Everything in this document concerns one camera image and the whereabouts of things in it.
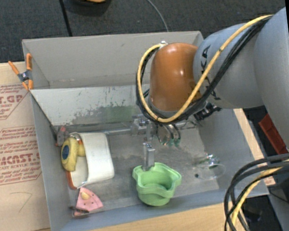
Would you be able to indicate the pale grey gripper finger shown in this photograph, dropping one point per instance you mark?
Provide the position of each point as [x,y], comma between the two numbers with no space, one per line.
[149,157]

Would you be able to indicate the light green flower-shaped cup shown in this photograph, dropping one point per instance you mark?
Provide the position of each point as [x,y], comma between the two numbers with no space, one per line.
[156,186]

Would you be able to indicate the white cup with orange rim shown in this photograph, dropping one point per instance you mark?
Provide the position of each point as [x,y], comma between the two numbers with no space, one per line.
[98,157]

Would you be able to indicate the clear glass cup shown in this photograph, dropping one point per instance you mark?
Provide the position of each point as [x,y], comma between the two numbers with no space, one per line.
[213,168]

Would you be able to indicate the pink toy wedge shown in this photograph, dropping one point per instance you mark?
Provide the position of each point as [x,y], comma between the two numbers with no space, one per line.
[91,202]

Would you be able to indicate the yellow and blue toy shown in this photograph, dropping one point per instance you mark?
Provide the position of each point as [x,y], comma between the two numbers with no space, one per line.
[69,153]

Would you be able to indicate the grey metal bin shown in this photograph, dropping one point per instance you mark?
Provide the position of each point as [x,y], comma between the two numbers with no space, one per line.
[75,60]

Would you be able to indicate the brown cardboard board red print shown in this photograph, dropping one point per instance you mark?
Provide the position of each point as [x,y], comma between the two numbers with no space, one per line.
[19,201]

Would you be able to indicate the black cylinder on white bracket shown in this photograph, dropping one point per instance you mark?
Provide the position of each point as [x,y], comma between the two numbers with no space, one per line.
[207,112]

